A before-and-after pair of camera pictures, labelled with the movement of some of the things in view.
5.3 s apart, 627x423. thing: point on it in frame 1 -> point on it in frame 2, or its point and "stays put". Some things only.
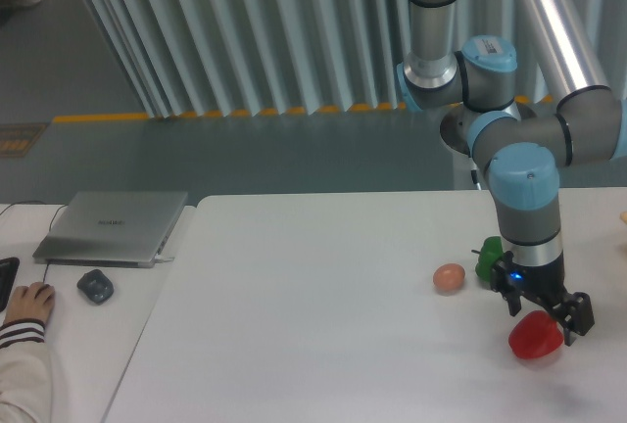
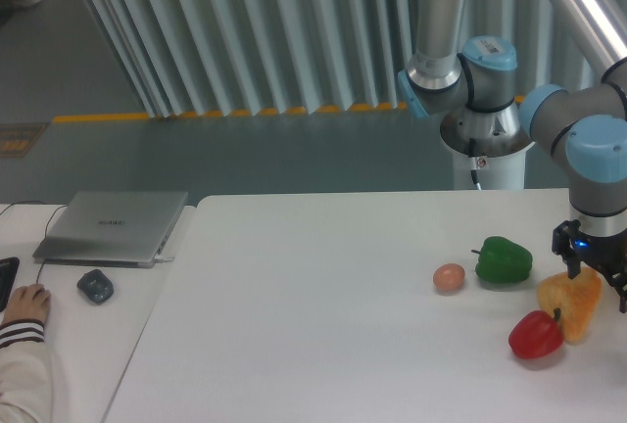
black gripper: (546, 284) -> (606, 253)
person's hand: (32, 302) stays put
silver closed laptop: (112, 228) stays put
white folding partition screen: (202, 33) stays put
